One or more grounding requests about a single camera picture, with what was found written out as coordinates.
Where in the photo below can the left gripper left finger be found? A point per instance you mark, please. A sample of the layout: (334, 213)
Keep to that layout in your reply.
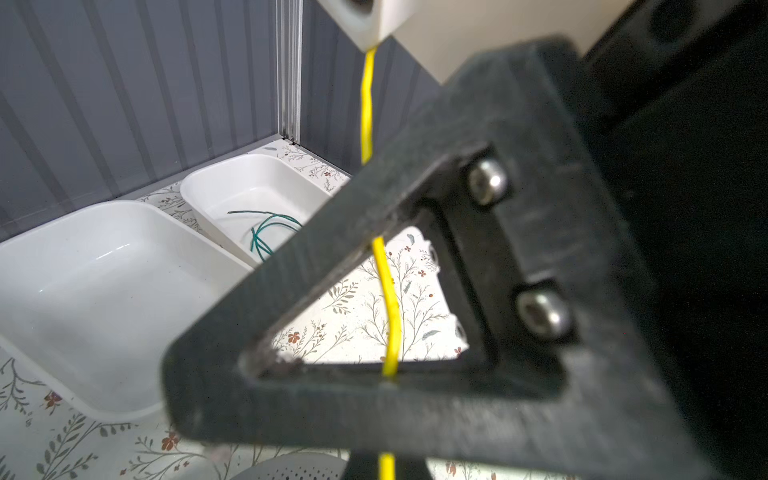
(361, 466)

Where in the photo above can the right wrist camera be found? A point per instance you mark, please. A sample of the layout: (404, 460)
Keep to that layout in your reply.
(442, 34)

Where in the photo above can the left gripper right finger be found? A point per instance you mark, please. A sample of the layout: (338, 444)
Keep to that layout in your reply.
(412, 469)

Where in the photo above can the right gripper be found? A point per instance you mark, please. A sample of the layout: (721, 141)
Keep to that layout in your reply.
(640, 192)

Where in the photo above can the right white plastic bin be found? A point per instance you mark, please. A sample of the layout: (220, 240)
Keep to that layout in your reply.
(251, 204)

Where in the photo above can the white plastic bin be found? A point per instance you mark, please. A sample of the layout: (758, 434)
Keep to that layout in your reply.
(91, 300)
(251, 204)

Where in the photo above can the dark grey foam spool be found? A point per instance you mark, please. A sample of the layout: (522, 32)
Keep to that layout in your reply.
(298, 466)

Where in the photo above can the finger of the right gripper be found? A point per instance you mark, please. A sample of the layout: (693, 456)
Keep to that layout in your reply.
(565, 369)

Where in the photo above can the left white plastic bin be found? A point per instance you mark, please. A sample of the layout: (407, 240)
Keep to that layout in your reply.
(91, 300)

